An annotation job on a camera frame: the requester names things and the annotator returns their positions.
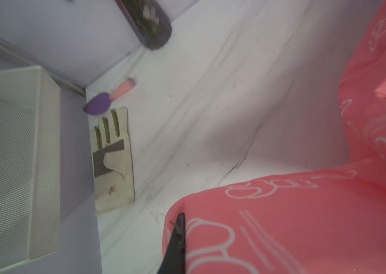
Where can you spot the beige green work glove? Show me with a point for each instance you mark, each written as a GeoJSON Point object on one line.
{"type": "Point", "coordinates": [112, 162]}

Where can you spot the pink hooded jacket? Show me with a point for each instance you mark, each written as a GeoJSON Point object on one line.
{"type": "Point", "coordinates": [323, 222]}

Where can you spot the white mesh lower shelf bin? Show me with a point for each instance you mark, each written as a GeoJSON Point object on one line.
{"type": "Point", "coordinates": [29, 166]}

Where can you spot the dark glass vase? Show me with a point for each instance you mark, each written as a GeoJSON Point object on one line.
{"type": "Point", "coordinates": [149, 22]}

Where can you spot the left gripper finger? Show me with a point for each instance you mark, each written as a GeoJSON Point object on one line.
{"type": "Point", "coordinates": [174, 261]}

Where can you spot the purple pink hairbrush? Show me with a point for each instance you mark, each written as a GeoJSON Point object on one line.
{"type": "Point", "coordinates": [102, 102]}

